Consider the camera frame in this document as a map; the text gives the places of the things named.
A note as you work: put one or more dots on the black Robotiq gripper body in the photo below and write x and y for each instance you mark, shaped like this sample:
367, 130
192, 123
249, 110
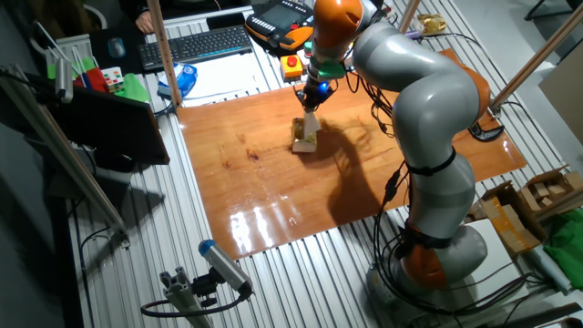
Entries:
316, 93

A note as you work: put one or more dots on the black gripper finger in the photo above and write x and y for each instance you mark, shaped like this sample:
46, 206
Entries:
308, 107
315, 106

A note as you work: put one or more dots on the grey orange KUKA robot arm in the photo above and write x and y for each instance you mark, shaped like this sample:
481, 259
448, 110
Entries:
432, 105

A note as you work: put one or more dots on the person's bare hand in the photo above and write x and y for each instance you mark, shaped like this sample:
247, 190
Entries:
145, 23

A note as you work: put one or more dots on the yellow emergency stop box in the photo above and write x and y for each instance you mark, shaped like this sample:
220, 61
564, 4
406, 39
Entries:
291, 66

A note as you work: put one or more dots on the grey red button box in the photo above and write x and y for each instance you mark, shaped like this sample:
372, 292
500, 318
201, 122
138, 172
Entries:
304, 58

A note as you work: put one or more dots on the orange black teach pendant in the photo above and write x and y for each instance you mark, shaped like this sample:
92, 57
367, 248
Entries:
278, 20

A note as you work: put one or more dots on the white paper sheet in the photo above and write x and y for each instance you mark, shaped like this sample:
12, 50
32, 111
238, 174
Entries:
228, 75

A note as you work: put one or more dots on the glossy wooden board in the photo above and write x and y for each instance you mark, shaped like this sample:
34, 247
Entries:
255, 191

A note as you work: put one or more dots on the black phone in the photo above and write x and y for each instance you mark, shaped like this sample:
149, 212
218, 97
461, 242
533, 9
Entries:
225, 20

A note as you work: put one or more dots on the blue white plastic package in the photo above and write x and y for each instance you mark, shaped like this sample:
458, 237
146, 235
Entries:
184, 79

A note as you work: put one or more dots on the black computer keyboard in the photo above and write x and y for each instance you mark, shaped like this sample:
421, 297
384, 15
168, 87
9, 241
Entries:
196, 45

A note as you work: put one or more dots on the crumpled gold wrapper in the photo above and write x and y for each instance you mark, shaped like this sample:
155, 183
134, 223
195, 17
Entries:
432, 23

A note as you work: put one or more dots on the green paper sheet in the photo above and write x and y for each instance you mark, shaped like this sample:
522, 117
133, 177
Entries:
134, 89

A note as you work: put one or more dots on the Rubik's cube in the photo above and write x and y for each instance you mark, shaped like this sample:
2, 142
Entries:
112, 79

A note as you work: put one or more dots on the dark computer mouse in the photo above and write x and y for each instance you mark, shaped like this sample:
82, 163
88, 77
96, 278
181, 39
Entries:
116, 47

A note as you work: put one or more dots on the black flat monitor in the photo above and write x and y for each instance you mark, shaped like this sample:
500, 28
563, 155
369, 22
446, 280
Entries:
105, 123

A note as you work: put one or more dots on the red bag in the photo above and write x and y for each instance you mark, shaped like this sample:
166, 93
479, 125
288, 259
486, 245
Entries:
95, 79

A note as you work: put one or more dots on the black mouse pad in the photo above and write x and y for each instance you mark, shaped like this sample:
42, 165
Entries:
98, 50

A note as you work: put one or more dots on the open cardboard box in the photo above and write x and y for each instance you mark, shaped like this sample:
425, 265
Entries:
510, 223

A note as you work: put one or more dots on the cardboard box with wood blocks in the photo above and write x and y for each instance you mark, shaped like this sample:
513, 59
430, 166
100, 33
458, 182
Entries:
546, 189

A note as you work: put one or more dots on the beige cardboard panel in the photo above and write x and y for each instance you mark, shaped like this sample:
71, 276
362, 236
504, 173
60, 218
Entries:
565, 95

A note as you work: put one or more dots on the diagonal aluminium beam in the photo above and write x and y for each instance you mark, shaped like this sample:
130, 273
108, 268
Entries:
59, 150

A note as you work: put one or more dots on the white paper roll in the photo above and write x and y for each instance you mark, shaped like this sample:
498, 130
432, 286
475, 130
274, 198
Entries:
549, 269

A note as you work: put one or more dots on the green cloth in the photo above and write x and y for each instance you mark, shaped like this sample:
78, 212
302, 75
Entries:
567, 250

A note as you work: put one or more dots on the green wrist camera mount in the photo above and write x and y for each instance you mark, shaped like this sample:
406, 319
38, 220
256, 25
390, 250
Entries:
331, 69

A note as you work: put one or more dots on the wooden frame post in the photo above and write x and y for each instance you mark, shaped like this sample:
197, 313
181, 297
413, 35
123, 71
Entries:
165, 54
409, 16
537, 57

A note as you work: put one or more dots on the silver camera blue cap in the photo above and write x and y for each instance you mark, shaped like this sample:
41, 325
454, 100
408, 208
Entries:
223, 264

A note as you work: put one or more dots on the aluminium profile bracket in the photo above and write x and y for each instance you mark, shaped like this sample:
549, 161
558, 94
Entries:
182, 296

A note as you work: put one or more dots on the silver camera on beam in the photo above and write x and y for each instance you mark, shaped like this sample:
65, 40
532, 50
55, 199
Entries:
64, 79

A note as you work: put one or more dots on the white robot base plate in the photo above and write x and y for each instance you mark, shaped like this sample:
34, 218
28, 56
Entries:
501, 269

